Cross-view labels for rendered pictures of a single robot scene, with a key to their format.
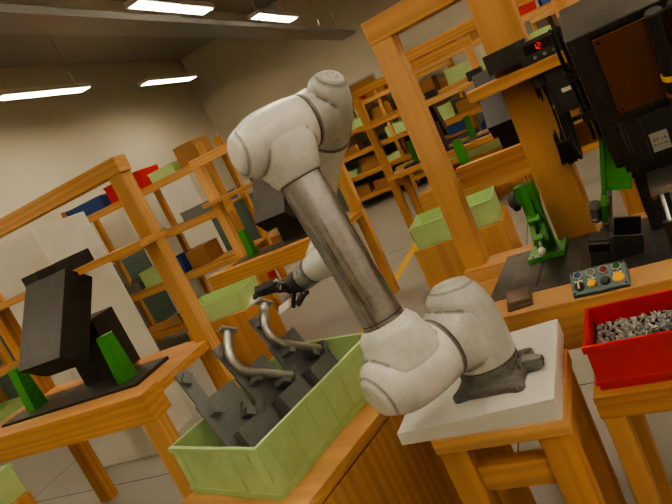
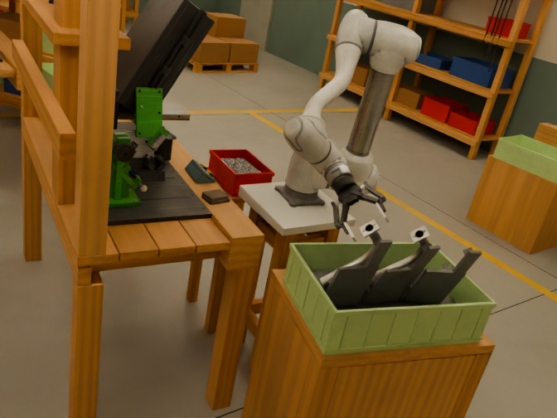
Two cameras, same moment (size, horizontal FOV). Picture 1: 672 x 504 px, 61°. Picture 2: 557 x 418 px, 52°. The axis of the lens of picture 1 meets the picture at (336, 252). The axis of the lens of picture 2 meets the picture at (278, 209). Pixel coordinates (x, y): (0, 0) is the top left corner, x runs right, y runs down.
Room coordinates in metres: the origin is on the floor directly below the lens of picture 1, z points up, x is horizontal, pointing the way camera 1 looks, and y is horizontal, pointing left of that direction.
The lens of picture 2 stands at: (3.52, 0.72, 1.92)
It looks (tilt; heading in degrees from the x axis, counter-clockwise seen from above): 25 degrees down; 205
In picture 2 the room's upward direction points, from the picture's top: 11 degrees clockwise
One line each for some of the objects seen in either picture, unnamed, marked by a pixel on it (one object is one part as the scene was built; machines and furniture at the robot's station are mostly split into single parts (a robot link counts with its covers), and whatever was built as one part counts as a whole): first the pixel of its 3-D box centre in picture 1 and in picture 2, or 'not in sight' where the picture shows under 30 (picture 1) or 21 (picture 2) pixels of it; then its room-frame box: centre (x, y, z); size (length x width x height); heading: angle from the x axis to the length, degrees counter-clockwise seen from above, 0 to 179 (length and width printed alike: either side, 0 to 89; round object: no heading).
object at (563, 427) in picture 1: (504, 399); not in sight; (1.33, -0.23, 0.83); 0.32 x 0.32 x 0.04; 62
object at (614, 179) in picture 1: (613, 165); (147, 109); (1.68, -0.87, 1.17); 0.13 x 0.12 x 0.20; 59
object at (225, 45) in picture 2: not in sight; (215, 41); (-3.90, -4.43, 0.37); 1.20 x 0.80 x 0.74; 163
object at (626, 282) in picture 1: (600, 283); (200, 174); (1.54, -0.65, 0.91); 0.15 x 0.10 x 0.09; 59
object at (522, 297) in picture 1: (518, 298); (215, 196); (1.68, -0.45, 0.91); 0.10 x 0.08 x 0.03; 159
